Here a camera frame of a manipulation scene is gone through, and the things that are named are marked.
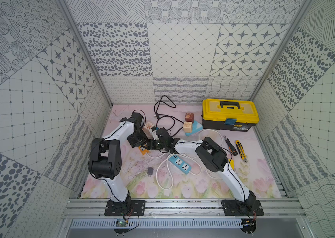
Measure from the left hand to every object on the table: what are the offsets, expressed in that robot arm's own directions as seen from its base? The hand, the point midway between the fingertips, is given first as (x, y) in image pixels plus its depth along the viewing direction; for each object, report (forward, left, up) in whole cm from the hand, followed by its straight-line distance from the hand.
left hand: (141, 140), depth 93 cm
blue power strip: (-14, -25, -4) cm, 29 cm away
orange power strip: (-6, -2, -3) cm, 7 cm away
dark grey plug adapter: (-17, -7, -7) cm, 20 cm away
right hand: (-3, -2, -4) cm, 5 cm away
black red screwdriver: (-1, -59, -6) cm, 59 cm away
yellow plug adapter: (-12, -56, -5) cm, 58 cm away
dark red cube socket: (+18, -32, +2) cm, 37 cm away
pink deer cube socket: (+8, -3, +3) cm, 9 cm away
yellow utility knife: (-3, -65, -5) cm, 65 cm away
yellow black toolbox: (+13, -62, +10) cm, 65 cm away
